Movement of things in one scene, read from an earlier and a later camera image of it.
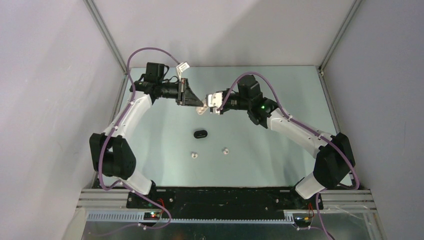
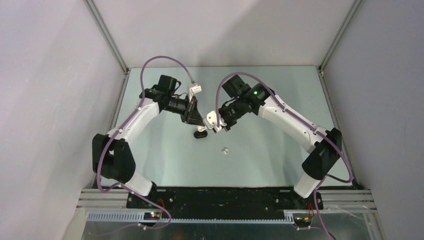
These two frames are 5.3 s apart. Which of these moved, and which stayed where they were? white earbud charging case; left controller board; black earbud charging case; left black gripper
Moved: left black gripper; white earbud charging case
Stayed: left controller board; black earbud charging case
